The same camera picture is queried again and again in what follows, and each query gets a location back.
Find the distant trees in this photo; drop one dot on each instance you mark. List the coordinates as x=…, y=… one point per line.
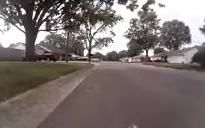
x=115, y=55

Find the slender young tree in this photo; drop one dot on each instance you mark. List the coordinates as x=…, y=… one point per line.
x=89, y=50

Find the low distant house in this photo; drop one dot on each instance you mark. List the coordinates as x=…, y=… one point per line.
x=135, y=59

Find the grey asphalt road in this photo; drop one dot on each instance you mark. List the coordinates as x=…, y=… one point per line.
x=136, y=96

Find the tall leafy tree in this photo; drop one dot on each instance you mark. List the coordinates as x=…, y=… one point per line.
x=145, y=31

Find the dark red vehicle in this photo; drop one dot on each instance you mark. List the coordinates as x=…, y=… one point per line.
x=46, y=56

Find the robot's own part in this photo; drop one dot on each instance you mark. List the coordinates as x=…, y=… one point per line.
x=133, y=126

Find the large dark-trunked tree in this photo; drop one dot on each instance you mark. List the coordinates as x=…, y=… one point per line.
x=30, y=43

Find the white house with garage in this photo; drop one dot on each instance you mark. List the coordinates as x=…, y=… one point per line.
x=178, y=56

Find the grass verge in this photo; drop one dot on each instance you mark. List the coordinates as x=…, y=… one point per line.
x=180, y=66

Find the round-crowned tree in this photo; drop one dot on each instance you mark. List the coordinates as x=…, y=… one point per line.
x=175, y=33

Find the pale concrete kerb strip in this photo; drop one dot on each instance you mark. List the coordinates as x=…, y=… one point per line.
x=33, y=103

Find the green grass lawn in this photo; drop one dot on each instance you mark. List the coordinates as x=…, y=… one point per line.
x=20, y=75

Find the low grey building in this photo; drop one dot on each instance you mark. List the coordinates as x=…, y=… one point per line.
x=5, y=53

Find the dark bush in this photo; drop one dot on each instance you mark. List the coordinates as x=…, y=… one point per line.
x=203, y=57

